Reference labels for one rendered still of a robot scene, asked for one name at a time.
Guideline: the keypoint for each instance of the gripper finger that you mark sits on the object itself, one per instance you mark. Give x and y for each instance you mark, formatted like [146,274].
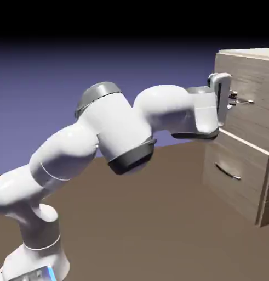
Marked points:
[230,106]
[233,94]

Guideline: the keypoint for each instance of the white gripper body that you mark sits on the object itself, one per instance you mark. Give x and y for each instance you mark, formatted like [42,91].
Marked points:
[224,98]

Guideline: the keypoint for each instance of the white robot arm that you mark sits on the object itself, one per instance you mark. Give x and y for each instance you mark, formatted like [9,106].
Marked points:
[116,118]

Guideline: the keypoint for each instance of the wood drawer front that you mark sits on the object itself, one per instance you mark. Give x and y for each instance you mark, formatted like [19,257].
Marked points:
[246,193]
[252,123]

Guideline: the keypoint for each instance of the light wood cabinet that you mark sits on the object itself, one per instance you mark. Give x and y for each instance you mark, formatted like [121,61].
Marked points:
[252,72]

